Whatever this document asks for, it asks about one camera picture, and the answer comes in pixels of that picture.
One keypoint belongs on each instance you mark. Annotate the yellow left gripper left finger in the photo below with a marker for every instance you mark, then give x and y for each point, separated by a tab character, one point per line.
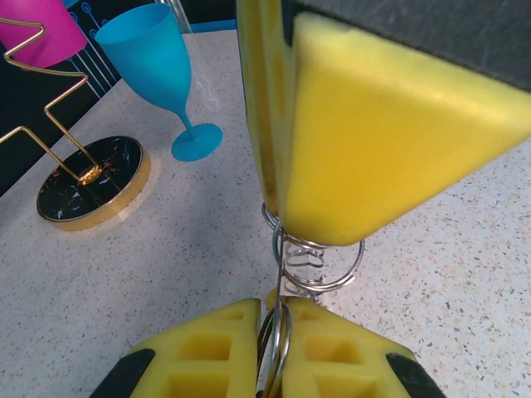
199	365

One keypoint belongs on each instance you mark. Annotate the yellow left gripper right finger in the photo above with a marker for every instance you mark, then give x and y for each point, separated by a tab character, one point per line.
344	365

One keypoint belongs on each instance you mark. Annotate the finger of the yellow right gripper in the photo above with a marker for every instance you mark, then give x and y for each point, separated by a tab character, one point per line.
373	145
265	83

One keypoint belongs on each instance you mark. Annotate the key bunch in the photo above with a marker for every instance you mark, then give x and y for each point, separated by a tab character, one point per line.
282	352

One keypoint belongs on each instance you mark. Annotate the blue plastic goblet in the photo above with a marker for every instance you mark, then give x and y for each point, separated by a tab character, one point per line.
153	62

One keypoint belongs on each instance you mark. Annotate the pink plastic goblet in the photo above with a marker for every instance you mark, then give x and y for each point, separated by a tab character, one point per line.
37	37

